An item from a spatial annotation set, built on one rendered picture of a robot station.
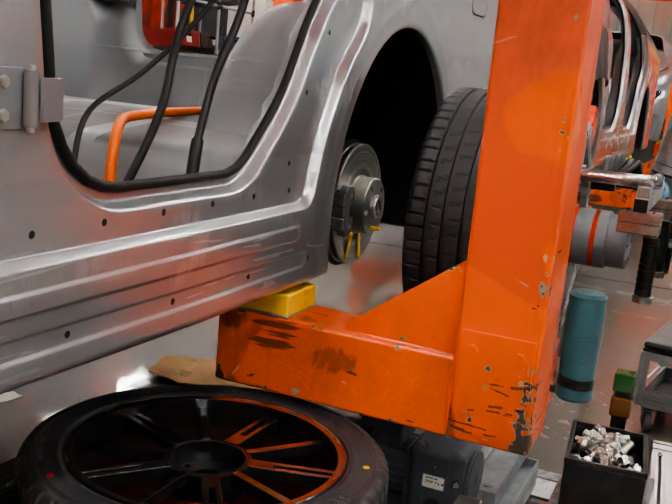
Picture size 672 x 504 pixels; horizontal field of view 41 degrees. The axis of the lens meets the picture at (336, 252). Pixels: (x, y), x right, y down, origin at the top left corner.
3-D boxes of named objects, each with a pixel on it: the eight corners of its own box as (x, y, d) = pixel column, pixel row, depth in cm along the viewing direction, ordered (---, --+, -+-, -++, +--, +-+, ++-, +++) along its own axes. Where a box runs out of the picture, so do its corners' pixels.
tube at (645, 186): (573, 182, 216) (579, 138, 214) (656, 193, 209) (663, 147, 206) (559, 188, 200) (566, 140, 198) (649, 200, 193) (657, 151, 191)
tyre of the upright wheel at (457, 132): (394, 383, 216) (473, 285, 272) (489, 405, 207) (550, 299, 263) (404, 114, 192) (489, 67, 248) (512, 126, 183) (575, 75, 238)
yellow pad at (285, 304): (261, 294, 201) (263, 273, 200) (316, 306, 196) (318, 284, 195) (229, 306, 189) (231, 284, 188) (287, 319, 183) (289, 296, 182)
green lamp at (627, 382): (614, 386, 179) (617, 367, 179) (635, 390, 178) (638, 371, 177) (611, 391, 176) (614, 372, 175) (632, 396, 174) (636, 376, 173)
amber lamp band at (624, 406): (610, 409, 180) (613, 390, 180) (631, 414, 179) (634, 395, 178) (607, 415, 177) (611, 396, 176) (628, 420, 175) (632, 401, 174)
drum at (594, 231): (543, 253, 230) (551, 199, 227) (629, 267, 221) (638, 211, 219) (532, 261, 217) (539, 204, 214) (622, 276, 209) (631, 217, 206)
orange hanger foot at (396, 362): (251, 358, 206) (262, 212, 200) (469, 411, 186) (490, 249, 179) (213, 378, 191) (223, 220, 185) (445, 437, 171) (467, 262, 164)
